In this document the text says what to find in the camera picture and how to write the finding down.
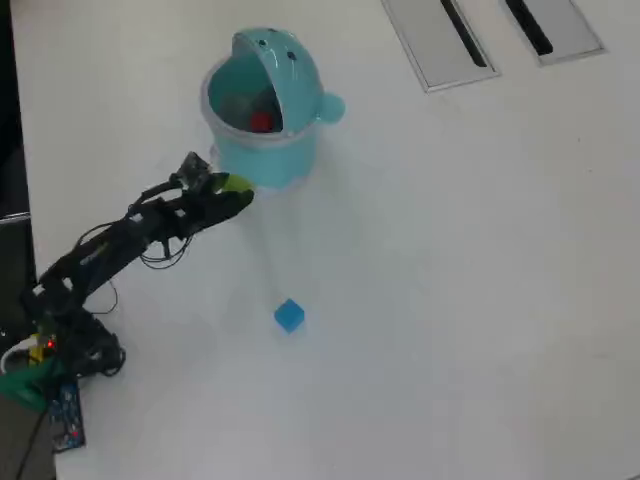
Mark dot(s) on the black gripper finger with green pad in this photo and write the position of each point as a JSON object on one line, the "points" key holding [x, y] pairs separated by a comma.
{"points": [[211, 184], [227, 207]]}

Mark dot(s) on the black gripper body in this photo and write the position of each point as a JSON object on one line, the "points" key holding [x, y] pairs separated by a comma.
{"points": [[175, 217]]}

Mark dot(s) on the green cube block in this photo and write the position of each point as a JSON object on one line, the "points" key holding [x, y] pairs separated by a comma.
{"points": [[235, 182]]}

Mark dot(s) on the red cube block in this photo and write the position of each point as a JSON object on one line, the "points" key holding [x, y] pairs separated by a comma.
{"points": [[261, 121]]}

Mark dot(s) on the blue cube block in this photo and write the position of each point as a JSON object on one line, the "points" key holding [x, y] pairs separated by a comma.
{"points": [[289, 315]]}

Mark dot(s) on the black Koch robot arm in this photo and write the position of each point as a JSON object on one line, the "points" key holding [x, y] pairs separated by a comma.
{"points": [[95, 257]]}

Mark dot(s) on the teal whale-shaped bin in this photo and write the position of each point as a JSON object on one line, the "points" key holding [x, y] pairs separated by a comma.
{"points": [[270, 155]]}

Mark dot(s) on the black furniture beside table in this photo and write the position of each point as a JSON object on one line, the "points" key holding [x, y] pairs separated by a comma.
{"points": [[12, 250]]}

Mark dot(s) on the small driver board red LED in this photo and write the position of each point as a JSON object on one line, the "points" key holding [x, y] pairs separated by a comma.
{"points": [[49, 344]]}

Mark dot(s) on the yellow connector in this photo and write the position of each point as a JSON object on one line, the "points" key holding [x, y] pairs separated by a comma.
{"points": [[36, 354]]}

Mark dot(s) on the blue circuit board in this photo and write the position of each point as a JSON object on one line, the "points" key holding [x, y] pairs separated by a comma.
{"points": [[67, 415]]}

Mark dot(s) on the green table clamp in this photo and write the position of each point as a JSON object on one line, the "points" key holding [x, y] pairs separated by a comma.
{"points": [[25, 387]]}

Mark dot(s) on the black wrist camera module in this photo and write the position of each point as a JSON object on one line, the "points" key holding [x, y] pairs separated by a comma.
{"points": [[192, 170]]}

